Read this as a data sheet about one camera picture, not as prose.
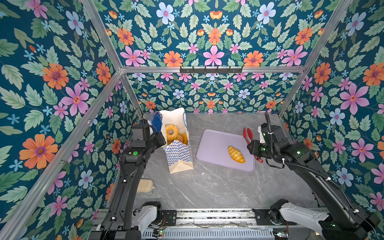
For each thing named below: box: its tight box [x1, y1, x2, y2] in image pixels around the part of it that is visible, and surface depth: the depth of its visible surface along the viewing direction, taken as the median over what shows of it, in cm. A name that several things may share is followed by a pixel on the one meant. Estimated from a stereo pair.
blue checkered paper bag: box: [159, 108, 194, 174], surface depth 84 cm
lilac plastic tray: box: [196, 129, 256, 173], surface depth 98 cm
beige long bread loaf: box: [137, 178, 154, 193], surface depth 82 cm
